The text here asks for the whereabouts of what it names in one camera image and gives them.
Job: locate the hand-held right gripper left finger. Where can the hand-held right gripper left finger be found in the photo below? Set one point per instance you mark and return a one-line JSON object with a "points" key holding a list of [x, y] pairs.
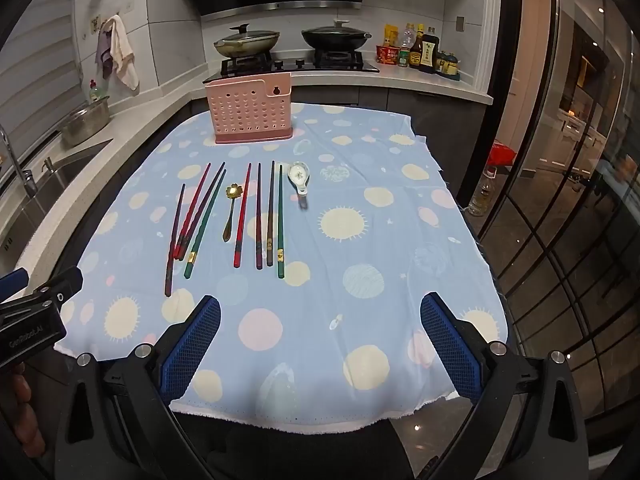
{"points": [[192, 347]]}

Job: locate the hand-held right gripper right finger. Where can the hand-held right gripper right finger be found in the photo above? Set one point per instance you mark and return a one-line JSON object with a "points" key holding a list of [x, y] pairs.
{"points": [[450, 347]]}

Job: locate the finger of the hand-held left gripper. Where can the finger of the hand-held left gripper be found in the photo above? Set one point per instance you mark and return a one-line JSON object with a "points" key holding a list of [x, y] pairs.
{"points": [[65, 285], [12, 279]]}

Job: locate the green chopstick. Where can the green chopstick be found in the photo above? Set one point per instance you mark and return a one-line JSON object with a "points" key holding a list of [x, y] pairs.
{"points": [[280, 225], [201, 240]]}

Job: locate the dark brown chopstick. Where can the dark brown chopstick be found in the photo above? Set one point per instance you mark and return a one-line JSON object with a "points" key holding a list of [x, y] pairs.
{"points": [[175, 240], [270, 215]]}

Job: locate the dark red chopstick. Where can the dark red chopstick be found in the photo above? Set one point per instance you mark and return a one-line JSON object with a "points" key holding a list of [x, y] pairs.
{"points": [[207, 195], [259, 220]]}

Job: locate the white ceramic spoon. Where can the white ceramic spoon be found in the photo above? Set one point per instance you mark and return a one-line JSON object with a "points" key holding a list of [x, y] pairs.
{"points": [[298, 174]]}

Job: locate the pink perforated utensil holder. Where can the pink perforated utensil holder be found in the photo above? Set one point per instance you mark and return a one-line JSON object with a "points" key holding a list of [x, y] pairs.
{"points": [[240, 110]]}

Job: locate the person's left hand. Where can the person's left hand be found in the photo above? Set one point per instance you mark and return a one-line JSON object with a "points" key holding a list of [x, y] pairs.
{"points": [[27, 410]]}

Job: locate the chrome faucet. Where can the chrome faucet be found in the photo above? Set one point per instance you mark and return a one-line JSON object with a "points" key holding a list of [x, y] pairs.
{"points": [[27, 180]]}

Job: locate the stainless steel sink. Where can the stainless steel sink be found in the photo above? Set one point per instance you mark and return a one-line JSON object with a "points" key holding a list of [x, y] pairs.
{"points": [[65, 172]]}

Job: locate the sink soap dispenser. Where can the sink soap dispenser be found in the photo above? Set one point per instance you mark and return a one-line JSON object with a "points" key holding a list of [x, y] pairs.
{"points": [[48, 165]]}

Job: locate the blue dotted tablecloth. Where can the blue dotted tablecloth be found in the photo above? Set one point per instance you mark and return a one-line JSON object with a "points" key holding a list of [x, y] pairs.
{"points": [[350, 240]]}

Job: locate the glass sliding door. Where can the glass sliding door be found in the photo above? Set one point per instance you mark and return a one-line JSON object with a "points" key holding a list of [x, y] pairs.
{"points": [[575, 260]]}

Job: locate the cooking oil bottle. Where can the cooking oil bottle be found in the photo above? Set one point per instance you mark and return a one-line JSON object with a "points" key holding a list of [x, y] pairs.
{"points": [[481, 197]]}

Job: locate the gold flower spoon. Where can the gold flower spoon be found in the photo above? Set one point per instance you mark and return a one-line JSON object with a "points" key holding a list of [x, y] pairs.
{"points": [[231, 191]]}

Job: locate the green dish soap bottle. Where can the green dish soap bottle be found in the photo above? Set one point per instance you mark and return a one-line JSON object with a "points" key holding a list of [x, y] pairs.
{"points": [[96, 92]]}

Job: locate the red plastic bag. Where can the red plastic bag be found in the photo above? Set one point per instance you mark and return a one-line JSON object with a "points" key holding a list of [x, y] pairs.
{"points": [[502, 152]]}

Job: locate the purple hanging cloth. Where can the purple hanging cloth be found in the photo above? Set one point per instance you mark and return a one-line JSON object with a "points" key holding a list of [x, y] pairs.
{"points": [[104, 52]]}

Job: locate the cream hanging towel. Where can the cream hanging towel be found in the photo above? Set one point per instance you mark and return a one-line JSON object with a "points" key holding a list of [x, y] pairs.
{"points": [[122, 50]]}

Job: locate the dark seasoning jar set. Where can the dark seasoning jar set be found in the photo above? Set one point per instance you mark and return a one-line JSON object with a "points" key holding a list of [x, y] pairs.
{"points": [[449, 66]]}

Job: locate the small green-lid jar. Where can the small green-lid jar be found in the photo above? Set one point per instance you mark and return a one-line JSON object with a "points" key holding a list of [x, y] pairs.
{"points": [[403, 58]]}

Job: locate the dark soy sauce bottle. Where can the dark soy sauce bottle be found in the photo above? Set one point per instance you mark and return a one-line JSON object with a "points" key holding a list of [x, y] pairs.
{"points": [[429, 55]]}

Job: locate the brown sauce bottle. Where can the brown sauce bottle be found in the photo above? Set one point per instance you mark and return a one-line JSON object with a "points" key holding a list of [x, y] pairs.
{"points": [[416, 55]]}

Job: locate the olive wok with glass lid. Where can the olive wok with glass lid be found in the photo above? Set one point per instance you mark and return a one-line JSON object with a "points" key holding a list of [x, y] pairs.
{"points": [[245, 42]]}

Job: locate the black gas stove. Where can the black gas stove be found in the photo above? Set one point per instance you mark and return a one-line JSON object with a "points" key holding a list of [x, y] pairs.
{"points": [[300, 64]]}

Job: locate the clear plastic bottle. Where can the clear plastic bottle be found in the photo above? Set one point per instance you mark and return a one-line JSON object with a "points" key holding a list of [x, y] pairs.
{"points": [[408, 35]]}

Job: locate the yellow seasoning bag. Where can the yellow seasoning bag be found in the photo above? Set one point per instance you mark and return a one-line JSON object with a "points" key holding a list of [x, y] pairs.
{"points": [[391, 34]]}

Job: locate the black wok with lid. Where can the black wok with lid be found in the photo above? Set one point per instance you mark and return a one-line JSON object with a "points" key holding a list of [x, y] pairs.
{"points": [[335, 37]]}

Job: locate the wall switch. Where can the wall switch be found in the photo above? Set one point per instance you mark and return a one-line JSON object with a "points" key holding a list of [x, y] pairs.
{"points": [[460, 22]]}

